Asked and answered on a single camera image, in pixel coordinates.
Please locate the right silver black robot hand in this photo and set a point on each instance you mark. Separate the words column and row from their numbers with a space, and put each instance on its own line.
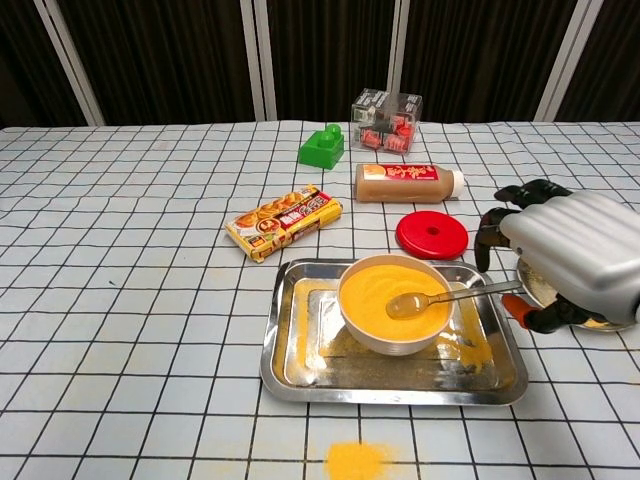
column 580, row 250

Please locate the small metal spoon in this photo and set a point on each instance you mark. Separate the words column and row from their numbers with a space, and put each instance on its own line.
column 405, row 306

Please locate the bowl of orange powder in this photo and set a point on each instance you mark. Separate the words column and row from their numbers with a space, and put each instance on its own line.
column 370, row 285

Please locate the rectangular steel tray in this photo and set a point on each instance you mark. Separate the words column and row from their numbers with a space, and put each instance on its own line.
column 300, row 370

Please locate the orange powder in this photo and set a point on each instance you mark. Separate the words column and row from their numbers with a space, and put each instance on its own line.
column 355, row 462

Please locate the round steel plate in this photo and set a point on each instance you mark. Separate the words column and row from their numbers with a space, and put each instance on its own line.
column 535, row 285

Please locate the red round disc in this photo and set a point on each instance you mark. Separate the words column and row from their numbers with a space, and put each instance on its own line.
column 415, row 235

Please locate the brown drink bottle red label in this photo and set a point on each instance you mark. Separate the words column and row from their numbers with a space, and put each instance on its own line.
column 400, row 192

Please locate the clear plastic box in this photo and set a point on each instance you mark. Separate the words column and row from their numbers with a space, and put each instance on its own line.
column 385, row 135

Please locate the green toy building block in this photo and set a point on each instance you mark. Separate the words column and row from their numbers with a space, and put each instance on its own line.
column 320, row 152

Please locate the yellow curry box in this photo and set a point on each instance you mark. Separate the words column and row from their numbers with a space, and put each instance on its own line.
column 280, row 225

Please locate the white checkered tablecloth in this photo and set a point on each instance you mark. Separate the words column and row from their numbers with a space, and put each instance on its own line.
column 125, row 300

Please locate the white screen frame post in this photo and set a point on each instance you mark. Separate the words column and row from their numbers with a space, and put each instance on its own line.
column 259, row 60
column 402, row 45
column 68, row 60
column 565, row 60

